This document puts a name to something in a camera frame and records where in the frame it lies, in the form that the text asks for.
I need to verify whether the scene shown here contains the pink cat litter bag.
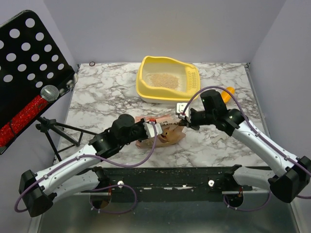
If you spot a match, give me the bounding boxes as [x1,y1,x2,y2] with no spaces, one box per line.
[135,115,186,147]

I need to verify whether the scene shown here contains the yellow plastic litter scoop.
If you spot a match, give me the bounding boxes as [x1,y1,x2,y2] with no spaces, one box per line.
[221,87,235,103]

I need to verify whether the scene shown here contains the yellow plastic litter box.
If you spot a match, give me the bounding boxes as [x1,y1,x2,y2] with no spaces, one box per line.
[136,56,201,104]

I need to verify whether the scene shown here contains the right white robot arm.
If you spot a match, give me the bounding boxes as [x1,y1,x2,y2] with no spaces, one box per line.
[176,86,311,203]

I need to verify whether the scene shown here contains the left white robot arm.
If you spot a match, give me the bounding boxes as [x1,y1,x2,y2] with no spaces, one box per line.
[14,114,162,217]

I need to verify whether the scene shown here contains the beige tofu litter pellets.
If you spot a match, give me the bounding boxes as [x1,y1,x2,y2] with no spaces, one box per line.
[148,73,179,89]

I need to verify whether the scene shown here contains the black tripod stand legs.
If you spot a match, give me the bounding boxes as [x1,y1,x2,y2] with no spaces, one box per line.
[35,116,96,162]

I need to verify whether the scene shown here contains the red glitter microphone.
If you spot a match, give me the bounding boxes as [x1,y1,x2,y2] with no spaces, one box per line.
[0,85,59,148]

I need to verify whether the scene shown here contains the black perforated music stand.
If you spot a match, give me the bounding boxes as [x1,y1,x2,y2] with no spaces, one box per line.
[0,10,78,153]

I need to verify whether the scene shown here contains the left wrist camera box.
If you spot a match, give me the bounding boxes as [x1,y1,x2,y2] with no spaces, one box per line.
[143,118,163,138]

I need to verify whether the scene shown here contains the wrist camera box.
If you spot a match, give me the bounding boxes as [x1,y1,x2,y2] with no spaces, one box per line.
[175,102,191,123]
[143,118,163,138]

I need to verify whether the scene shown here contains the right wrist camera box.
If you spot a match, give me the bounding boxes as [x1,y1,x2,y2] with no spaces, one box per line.
[175,102,191,123]

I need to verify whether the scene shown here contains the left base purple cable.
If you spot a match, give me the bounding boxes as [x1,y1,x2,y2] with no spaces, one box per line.
[91,184,138,214]

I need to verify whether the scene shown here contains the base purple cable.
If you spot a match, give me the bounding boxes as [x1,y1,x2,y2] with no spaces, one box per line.
[223,191,272,212]
[91,184,138,214]

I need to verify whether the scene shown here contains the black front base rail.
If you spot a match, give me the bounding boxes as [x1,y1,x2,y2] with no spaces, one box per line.
[72,166,273,203]

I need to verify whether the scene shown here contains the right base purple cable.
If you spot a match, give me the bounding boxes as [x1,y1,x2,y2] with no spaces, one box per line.
[223,191,272,212]

